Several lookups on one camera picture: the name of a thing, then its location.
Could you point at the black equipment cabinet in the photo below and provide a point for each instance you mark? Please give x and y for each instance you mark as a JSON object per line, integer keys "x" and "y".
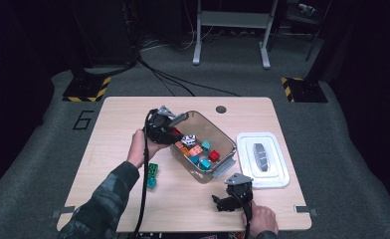
{"x": 106, "y": 33}

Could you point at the transparent brown storage box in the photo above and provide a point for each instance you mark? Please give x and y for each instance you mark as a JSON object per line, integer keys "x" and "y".
{"x": 216, "y": 132}

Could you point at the white metal stand frame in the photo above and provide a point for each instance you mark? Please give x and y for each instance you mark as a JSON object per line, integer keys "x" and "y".
{"x": 231, "y": 19}

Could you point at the person's left hand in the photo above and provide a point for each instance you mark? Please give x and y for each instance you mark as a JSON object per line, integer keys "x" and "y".
{"x": 137, "y": 147}

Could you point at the person's right hand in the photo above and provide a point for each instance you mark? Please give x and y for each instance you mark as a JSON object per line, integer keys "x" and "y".
{"x": 262, "y": 220}

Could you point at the grey table corner bracket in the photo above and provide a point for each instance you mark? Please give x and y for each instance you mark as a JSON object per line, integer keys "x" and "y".
{"x": 62, "y": 211}
{"x": 304, "y": 209}

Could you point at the dark side desk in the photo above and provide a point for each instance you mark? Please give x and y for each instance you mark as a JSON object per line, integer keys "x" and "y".
{"x": 300, "y": 20}

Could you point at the red building block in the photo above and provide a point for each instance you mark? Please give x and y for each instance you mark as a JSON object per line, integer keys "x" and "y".
{"x": 177, "y": 132}

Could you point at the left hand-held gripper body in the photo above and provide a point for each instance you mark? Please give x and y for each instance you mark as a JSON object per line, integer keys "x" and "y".
{"x": 157, "y": 127}

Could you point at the black table grommet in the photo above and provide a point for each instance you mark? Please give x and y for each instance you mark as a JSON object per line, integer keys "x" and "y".
{"x": 221, "y": 109}

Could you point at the teal building block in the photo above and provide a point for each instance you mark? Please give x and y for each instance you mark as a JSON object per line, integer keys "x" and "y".
{"x": 152, "y": 182}
{"x": 205, "y": 146}

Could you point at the green building block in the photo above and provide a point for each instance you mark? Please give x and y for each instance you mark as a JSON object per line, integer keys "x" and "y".
{"x": 153, "y": 169}

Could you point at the pile of coloured building blocks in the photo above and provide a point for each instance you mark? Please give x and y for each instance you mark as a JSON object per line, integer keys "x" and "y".
{"x": 196, "y": 151}

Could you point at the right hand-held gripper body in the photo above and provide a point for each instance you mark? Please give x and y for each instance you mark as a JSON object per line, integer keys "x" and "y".
{"x": 241, "y": 192}

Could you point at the black striped stand base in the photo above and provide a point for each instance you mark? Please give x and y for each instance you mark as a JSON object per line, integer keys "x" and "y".
{"x": 305, "y": 91}
{"x": 83, "y": 89}

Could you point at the white toy car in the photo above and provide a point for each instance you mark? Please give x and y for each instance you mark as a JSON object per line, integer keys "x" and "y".
{"x": 189, "y": 139}

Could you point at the grey device on dark desk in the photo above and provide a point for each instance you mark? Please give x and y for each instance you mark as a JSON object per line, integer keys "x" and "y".
{"x": 306, "y": 8}

